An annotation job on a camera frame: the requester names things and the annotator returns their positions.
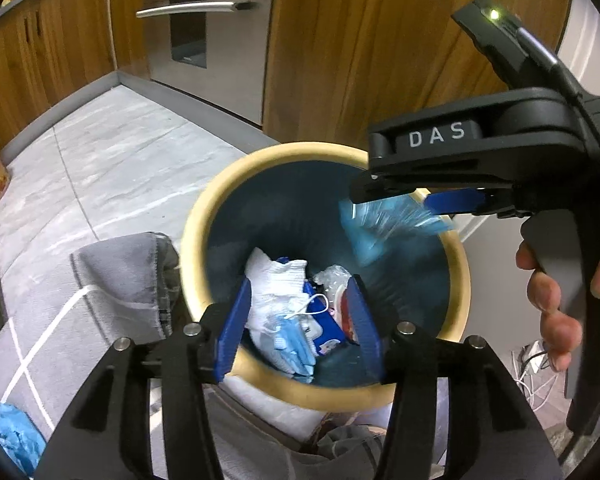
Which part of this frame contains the tall wooden cabinet panel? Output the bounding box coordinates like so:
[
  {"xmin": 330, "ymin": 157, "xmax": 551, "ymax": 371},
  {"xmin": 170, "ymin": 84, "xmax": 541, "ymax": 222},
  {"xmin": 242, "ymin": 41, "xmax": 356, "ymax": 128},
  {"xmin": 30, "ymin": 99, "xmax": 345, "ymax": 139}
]
[{"xmin": 261, "ymin": 0, "xmax": 572, "ymax": 162}]

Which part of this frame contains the white floor cable tangle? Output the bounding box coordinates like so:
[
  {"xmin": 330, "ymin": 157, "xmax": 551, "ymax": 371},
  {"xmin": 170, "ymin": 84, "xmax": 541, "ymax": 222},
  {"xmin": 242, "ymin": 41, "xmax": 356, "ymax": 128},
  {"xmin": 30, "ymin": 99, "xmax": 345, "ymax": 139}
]
[{"xmin": 509, "ymin": 339, "xmax": 572, "ymax": 402}]

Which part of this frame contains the wooden base cabinet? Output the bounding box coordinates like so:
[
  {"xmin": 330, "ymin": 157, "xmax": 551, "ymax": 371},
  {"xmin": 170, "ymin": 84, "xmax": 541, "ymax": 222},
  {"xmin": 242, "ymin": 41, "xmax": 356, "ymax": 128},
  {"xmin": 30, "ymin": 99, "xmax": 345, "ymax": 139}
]
[{"xmin": 0, "ymin": 0, "xmax": 152, "ymax": 147}]

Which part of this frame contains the red printed packet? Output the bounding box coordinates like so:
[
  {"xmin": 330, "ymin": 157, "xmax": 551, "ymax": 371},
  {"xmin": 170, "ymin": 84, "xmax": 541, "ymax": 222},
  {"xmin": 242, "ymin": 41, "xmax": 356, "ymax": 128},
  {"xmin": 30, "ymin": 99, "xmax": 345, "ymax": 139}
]
[{"xmin": 337, "ymin": 294, "xmax": 362, "ymax": 347}]

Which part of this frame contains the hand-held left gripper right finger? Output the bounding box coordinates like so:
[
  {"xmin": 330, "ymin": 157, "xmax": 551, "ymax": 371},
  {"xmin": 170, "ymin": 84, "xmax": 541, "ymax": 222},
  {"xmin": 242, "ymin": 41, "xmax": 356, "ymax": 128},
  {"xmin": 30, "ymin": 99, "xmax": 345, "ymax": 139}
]
[{"xmin": 346, "ymin": 275, "xmax": 566, "ymax": 480}]

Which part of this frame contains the blue printed packet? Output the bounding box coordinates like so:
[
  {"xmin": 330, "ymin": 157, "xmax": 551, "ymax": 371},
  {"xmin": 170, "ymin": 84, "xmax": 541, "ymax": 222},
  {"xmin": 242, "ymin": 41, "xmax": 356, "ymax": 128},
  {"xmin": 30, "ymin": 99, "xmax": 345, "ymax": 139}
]
[{"xmin": 301, "ymin": 280, "xmax": 354, "ymax": 359}]

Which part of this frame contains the stainless steel oven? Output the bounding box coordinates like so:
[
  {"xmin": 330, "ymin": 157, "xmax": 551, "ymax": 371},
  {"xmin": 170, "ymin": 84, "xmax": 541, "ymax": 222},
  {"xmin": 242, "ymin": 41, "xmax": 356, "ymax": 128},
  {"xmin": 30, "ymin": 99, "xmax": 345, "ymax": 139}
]
[{"xmin": 130, "ymin": 0, "xmax": 279, "ymax": 127}]

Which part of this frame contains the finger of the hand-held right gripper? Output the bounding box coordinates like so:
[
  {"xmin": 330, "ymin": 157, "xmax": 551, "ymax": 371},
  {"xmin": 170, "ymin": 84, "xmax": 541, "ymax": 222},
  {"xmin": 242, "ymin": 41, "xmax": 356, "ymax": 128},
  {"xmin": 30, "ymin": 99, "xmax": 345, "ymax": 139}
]
[
  {"xmin": 422, "ymin": 184, "xmax": 518, "ymax": 221},
  {"xmin": 349, "ymin": 169, "xmax": 432, "ymax": 207}
]

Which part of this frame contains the white sheet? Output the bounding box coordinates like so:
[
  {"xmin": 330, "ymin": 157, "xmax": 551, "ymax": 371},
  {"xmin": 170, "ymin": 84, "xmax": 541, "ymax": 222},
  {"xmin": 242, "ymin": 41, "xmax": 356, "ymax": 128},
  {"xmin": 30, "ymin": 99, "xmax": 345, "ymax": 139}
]
[{"xmin": 150, "ymin": 374, "xmax": 332, "ymax": 442}]

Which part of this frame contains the oven handle bar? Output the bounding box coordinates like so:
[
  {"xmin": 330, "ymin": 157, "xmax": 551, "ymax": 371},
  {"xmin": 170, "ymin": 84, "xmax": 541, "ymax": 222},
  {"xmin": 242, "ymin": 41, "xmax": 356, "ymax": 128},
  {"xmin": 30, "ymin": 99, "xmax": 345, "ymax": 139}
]
[{"xmin": 135, "ymin": 1, "xmax": 259, "ymax": 20}]

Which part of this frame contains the blue face mask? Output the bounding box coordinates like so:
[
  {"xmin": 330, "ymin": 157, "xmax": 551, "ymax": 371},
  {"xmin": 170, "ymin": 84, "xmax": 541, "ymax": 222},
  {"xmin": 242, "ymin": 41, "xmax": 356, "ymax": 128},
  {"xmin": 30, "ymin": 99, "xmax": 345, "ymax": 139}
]
[
  {"xmin": 0, "ymin": 401, "xmax": 49, "ymax": 479},
  {"xmin": 338, "ymin": 194, "xmax": 457, "ymax": 269},
  {"xmin": 266, "ymin": 294, "xmax": 332, "ymax": 379}
]

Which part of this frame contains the person's right hand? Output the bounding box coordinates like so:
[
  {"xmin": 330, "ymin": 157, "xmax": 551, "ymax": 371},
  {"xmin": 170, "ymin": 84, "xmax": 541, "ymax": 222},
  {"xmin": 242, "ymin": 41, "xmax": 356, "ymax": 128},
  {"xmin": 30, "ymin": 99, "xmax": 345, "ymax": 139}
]
[{"xmin": 515, "ymin": 222, "xmax": 600, "ymax": 374}]

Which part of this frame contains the stainless steel appliance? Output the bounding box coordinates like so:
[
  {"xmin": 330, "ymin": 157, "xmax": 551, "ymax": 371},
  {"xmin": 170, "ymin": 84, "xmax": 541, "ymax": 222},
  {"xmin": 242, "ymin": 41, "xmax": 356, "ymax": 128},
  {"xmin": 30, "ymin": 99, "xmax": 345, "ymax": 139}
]
[{"xmin": 554, "ymin": 0, "xmax": 600, "ymax": 97}]

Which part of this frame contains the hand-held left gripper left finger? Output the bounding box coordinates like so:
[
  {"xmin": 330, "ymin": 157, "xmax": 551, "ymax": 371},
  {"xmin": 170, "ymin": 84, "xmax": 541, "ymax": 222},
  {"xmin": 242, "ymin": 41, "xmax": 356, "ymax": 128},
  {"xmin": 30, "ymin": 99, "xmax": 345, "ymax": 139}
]
[{"xmin": 32, "ymin": 276, "xmax": 253, "ymax": 480}]

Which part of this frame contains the grey blanket with white lines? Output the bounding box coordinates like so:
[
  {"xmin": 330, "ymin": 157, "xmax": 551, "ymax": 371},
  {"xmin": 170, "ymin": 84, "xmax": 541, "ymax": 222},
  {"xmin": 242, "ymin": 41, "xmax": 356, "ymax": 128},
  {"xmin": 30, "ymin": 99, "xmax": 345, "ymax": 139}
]
[{"xmin": 0, "ymin": 230, "xmax": 397, "ymax": 480}]

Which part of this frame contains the tan rimmed blue bin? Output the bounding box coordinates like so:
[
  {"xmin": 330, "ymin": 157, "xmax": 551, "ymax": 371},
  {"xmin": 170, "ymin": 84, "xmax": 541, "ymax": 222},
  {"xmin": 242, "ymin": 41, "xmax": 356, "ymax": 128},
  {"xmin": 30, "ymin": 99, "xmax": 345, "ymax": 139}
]
[{"xmin": 179, "ymin": 142, "xmax": 471, "ymax": 411}]

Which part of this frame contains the clear plastic bag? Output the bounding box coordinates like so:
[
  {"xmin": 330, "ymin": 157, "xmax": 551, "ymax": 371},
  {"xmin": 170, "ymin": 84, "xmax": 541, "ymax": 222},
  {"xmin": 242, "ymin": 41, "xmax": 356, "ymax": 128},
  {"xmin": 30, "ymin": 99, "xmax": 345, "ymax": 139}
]
[{"xmin": 312, "ymin": 263, "xmax": 354, "ymax": 307}]

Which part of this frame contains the white paper towel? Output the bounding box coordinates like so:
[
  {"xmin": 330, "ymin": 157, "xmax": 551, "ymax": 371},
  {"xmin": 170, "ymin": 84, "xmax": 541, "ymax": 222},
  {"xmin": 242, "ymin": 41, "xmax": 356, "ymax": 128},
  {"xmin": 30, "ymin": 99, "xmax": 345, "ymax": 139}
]
[{"xmin": 243, "ymin": 246, "xmax": 311, "ymax": 378}]

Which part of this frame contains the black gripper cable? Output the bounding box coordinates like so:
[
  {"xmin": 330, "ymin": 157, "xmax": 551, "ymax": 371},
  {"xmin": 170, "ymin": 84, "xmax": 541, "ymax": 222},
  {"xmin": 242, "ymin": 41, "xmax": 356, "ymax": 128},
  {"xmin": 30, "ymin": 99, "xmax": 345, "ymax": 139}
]
[{"xmin": 517, "ymin": 25, "xmax": 600, "ymax": 171}]

